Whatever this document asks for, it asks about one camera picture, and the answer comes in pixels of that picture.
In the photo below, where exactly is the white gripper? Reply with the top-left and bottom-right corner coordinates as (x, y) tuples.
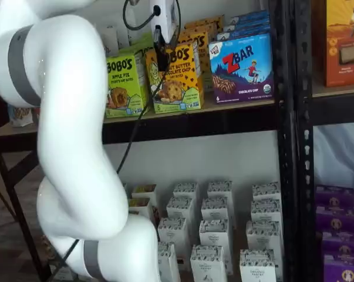
(149, 0), (178, 73)

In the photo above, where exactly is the blue Zbar snack box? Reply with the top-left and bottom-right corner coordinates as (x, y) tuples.
(208, 32), (275, 105)
(216, 24), (272, 41)
(223, 9), (271, 30)

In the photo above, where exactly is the white plastic sheet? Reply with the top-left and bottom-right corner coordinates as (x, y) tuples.
(312, 125), (354, 187)

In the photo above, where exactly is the large orange cardboard box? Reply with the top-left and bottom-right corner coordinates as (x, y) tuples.
(324, 0), (354, 88)

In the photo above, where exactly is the yellow label granola box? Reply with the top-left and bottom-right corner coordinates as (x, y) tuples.
(127, 197), (152, 219)
(131, 183), (158, 204)

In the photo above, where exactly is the white patterned pantry box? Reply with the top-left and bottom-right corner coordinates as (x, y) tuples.
(250, 199), (283, 223)
(166, 197), (195, 220)
(200, 197), (229, 221)
(245, 220), (281, 251)
(157, 217), (187, 245)
(239, 249), (276, 282)
(173, 183), (198, 201)
(190, 244), (225, 282)
(207, 180), (234, 201)
(198, 219), (230, 248)
(251, 182), (282, 203)
(157, 241), (181, 282)

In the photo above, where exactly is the green Bobo's apple pie box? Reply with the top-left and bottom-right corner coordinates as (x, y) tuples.
(119, 31), (154, 57)
(105, 53), (150, 119)

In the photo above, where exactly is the orange Bobo's oat bites box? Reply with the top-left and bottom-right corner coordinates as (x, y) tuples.
(183, 15), (225, 33)
(145, 42), (206, 115)
(178, 31), (210, 86)

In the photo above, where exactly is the black metal shelf rack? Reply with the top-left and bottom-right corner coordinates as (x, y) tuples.
(295, 0), (354, 282)
(0, 0), (298, 282)

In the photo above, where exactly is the purple snack box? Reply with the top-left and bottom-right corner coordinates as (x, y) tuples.
(321, 231), (354, 260)
(323, 255), (354, 282)
(315, 184), (354, 207)
(315, 205), (354, 233)

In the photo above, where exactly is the granola bag orange label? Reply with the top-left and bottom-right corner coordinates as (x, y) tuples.
(7, 103), (41, 127)

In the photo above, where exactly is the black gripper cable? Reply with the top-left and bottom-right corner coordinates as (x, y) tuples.
(58, 0), (183, 265)

